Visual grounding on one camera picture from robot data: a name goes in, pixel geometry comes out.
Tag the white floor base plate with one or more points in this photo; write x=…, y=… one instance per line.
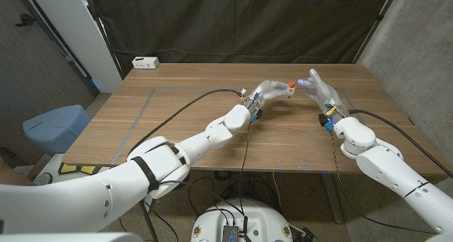
x=53, y=162

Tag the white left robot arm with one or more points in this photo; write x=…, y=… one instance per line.
x=70, y=203

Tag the white cabinet panel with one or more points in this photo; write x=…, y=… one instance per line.
x=81, y=33

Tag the blue padded stool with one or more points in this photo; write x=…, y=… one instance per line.
x=53, y=127

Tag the wooden block with holes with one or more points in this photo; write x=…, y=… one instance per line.
x=291, y=90

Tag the black backdrop stand pole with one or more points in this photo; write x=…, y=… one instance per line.
x=101, y=26
x=378, y=18

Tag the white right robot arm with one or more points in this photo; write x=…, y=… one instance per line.
x=385, y=167

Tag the black antenna stub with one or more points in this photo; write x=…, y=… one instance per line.
x=245, y=224

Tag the red-headed screw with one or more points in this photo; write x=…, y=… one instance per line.
x=291, y=84

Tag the grey sneaker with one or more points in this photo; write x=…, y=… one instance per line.
x=43, y=179

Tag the small grey electronics box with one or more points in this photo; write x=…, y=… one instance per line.
x=230, y=233

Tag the black backdrop curtain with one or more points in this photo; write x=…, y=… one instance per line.
x=230, y=22

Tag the white robot torso base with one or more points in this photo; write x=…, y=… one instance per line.
x=262, y=217

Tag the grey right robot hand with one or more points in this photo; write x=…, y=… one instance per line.
x=327, y=97

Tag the grey table leg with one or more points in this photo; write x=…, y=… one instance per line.
x=332, y=199

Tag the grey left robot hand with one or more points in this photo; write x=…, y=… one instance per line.
x=267, y=90

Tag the white power strip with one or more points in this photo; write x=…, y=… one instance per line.
x=145, y=62

